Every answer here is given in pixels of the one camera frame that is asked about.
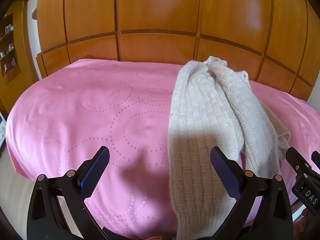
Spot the group of small bottles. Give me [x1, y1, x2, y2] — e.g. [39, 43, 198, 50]
[0, 24, 17, 74]

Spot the pink bedspread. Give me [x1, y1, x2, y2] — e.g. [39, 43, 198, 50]
[5, 59, 320, 238]

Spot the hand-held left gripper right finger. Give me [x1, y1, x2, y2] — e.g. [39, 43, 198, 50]
[210, 146, 293, 240]

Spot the wooden wall shelf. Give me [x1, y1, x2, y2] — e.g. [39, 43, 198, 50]
[0, 12, 22, 83]

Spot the white knit sweater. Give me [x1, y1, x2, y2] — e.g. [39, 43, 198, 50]
[167, 56, 290, 240]

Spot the wooden wardrobe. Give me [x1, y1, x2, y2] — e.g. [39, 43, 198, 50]
[21, 0, 320, 103]

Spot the person's right hand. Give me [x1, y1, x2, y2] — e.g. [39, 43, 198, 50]
[293, 208, 320, 240]

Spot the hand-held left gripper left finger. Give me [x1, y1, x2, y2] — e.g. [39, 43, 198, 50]
[26, 145, 110, 240]

